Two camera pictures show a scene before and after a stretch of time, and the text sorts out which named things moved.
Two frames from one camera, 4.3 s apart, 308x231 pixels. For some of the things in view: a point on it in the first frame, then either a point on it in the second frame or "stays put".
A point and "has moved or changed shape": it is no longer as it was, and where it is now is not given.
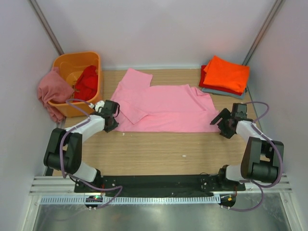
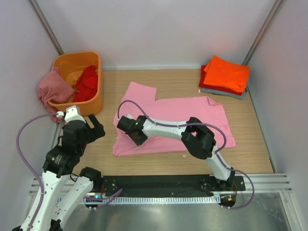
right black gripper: (224, 122) → (138, 138)
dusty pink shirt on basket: (56, 87) stays put
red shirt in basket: (86, 84) stays put
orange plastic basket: (71, 65) stays put
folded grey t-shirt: (225, 93) stays put
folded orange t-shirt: (220, 72) stays put
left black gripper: (111, 122) → (92, 130)
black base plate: (158, 185) stays put
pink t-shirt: (144, 108) has moved or changed shape
